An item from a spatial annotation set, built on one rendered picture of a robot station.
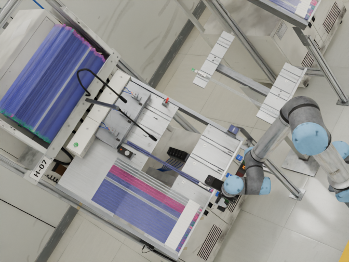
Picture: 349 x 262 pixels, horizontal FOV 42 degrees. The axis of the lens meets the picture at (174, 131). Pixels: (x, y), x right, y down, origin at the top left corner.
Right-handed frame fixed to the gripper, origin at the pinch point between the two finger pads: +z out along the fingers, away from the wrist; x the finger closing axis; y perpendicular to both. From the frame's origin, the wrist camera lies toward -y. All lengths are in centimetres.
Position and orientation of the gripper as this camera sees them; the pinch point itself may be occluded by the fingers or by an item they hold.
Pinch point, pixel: (220, 192)
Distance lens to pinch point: 222.5
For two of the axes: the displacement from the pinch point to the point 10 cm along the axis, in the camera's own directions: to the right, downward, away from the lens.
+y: 8.7, 4.9, -1.2
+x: 5.0, -8.4, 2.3
